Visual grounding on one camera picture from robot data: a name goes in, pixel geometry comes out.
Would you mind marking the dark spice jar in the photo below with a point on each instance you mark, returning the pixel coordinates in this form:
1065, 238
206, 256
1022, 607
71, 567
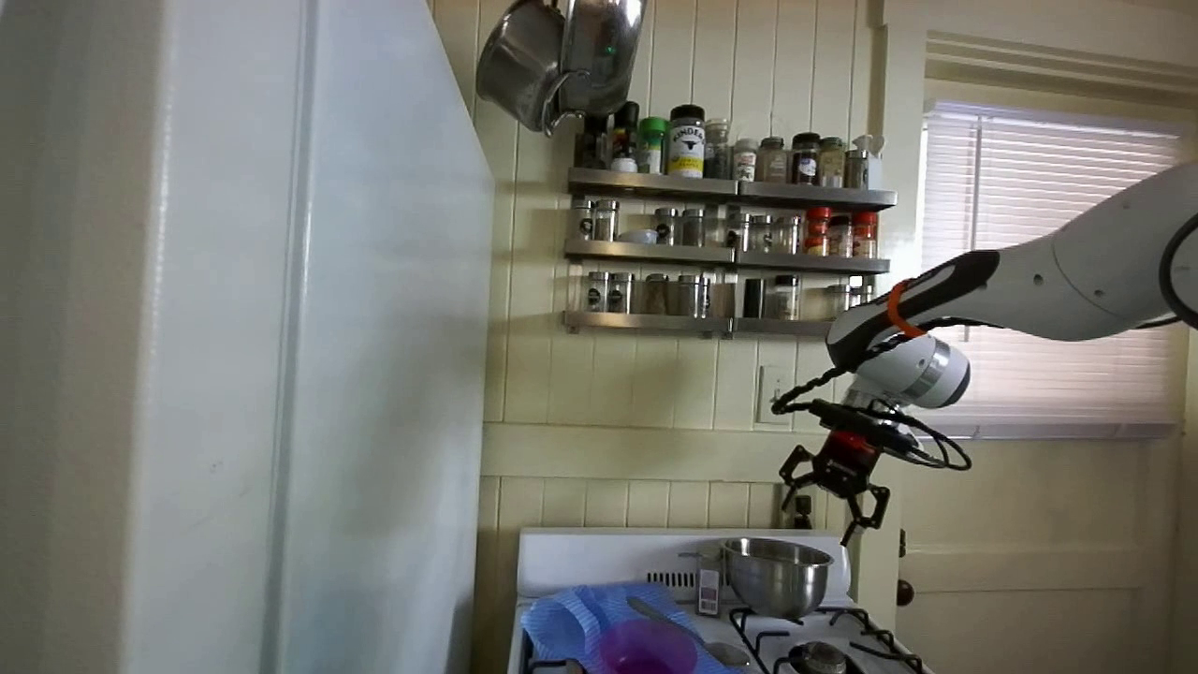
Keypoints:
753, 296

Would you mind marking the black wall plug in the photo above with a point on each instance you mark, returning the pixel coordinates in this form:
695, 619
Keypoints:
800, 511

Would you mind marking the hanging steel pan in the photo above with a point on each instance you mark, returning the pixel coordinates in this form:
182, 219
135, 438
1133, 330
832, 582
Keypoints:
606, 50

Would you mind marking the white window blind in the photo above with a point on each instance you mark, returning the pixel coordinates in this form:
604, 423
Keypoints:
1051, 187

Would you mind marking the glass shaker steel cap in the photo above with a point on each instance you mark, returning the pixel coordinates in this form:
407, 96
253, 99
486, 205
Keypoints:
709, 594

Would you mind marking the black gripper red accent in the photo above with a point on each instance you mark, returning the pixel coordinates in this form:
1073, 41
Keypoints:
848, 457

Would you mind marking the hanging steel pot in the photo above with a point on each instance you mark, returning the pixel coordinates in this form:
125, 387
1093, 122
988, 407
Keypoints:
524, 62

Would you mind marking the dark bottle white label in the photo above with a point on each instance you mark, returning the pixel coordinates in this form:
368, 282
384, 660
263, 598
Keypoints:
626, 141

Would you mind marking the white window frame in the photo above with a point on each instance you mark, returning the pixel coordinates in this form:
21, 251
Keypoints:
900, 152

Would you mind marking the black door knob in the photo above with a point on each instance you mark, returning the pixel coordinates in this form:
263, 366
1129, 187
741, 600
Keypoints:
903, 594

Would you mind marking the purple plastic cup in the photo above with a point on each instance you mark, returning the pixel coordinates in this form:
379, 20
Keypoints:
640, 652

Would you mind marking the gas stove burner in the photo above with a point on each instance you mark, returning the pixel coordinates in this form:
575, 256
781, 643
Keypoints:
822, 657

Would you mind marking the stainless steel bowl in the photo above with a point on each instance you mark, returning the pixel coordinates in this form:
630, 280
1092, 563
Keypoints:
772, 582

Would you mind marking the blue checked cloth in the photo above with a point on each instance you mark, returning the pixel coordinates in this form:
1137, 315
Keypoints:
564, 623

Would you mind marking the black spice bottle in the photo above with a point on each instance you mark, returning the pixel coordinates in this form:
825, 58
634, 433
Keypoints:
593, 142

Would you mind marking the white panel door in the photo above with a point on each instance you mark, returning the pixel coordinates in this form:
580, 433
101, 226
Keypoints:
1034, 585

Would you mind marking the steel wall spice rack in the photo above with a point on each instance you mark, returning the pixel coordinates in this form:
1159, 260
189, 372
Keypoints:
724, 187

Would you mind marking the black lid spice jar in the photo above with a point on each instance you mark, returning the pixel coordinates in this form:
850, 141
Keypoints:
806, 159

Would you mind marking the green lid spice jar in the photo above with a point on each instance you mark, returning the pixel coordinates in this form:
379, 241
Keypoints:
652, 142

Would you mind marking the glass spice jar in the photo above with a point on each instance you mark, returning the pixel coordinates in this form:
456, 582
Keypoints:
620, 292
665, 226
600, 224
843, 238
691, 226
704, 296
835, 300
656, 296
595, 292
682, 296
720, 156
727, 296
716, 229
858, 165
746, 161
787, 235
832, 165
772, 161

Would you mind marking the white spice jar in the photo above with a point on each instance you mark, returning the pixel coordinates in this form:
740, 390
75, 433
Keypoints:
781, 300

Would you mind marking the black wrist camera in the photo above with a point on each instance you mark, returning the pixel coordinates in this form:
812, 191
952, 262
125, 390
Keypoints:
856, 414

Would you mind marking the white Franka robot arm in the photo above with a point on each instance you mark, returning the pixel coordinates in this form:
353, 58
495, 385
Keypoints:
1085, 266

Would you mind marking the black stove grate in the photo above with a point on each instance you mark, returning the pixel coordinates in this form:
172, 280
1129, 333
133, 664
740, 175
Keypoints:
762, 630

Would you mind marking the white refrigerator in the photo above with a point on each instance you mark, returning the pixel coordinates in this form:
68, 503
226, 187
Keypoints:
248, 376

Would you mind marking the red spice jar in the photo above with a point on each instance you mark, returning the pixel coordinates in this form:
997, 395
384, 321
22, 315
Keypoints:
865, 235
817, 235

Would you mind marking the large jar yellow label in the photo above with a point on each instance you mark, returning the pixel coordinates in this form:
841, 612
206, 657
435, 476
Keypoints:
685, 142

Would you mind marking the white gas stove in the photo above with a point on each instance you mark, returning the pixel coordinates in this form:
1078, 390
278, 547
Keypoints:
600, 557

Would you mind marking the white wall outlet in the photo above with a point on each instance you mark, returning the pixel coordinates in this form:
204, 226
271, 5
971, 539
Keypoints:
776, 395

